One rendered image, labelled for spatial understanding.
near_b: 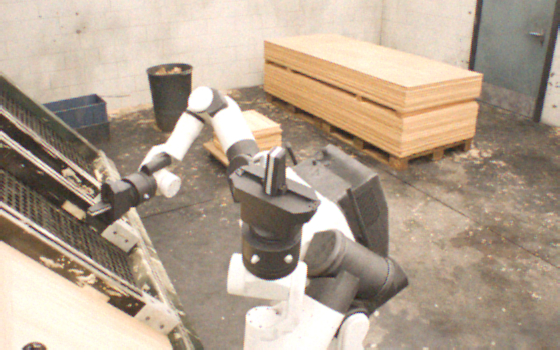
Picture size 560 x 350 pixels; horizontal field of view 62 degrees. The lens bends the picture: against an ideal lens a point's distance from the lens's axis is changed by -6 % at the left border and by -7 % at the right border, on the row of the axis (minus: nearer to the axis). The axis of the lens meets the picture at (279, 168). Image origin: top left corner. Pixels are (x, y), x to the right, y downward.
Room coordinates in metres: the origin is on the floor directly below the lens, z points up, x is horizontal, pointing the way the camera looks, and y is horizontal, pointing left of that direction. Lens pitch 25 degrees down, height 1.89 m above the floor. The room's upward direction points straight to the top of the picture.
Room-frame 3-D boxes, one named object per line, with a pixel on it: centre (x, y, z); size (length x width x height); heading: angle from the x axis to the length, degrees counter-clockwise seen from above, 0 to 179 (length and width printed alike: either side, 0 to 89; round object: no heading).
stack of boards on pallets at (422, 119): (5.27, -0.87, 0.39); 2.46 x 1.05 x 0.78; 31
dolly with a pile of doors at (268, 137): (4.19, 0.36, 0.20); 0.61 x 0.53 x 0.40; 31
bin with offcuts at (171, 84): (5.20, 1.18, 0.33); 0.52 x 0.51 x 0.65; 31
